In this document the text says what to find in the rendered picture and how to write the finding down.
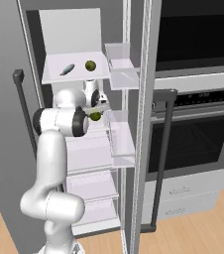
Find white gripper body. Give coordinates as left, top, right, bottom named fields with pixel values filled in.
left=98, top=92, right=109, bottom=104

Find green lime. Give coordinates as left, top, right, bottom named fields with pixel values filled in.
left=84, top=60, right=97, bottom=71
left=89, top=111, right=103, bottom=121

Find grey-blue fish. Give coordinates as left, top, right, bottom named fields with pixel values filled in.
left=58, top=63, right=76, bottom=77

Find clear fridge door bin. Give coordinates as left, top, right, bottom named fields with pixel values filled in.
left=105, top=109, right=137, bottom=169
left=104, top=42, right=141, bottom=91

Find glass fridge shelf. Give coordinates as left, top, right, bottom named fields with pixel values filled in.
left=41, top=51, right=114, bottom=85

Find grey fridge door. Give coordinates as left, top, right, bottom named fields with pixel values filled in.
left=121, top=0, right=164, bottom=254
left=0, top=0, right=47, bottom=254

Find white fridge drawer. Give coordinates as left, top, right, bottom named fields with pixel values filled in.
left=65, top=134, right=114, bottom=176
left=69, top=197, right=122, bottom=236
left=65, top=170, right=120, bottom=202

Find grey fridge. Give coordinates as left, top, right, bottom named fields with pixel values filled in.
left=17, top=0, right=146, bottom=240

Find steel built-in oven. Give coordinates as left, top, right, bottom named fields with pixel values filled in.
left=145, top=70, right=224, bottom=183

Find black built-in microwave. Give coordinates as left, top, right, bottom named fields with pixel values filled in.
left=155, top=0, right=224, bottom=79

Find white drawer front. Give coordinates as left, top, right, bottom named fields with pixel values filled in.
left=141, top=190, right=222, bottom=226
left=143, top=169, right=224, bottom=203

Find dark fridge door handle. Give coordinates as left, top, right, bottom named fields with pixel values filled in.
left=12, top=68, right=39, bottom=157
left=150, top=88, right=178, bottom=232

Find steel oven door handle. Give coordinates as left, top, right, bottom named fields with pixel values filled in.
left=151, top=104, right=224, bottom=121

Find silver drawer handle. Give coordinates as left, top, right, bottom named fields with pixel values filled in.
left=165, top=206, right=186, bottom=215
left=168, top=186, right=192, bottom=195

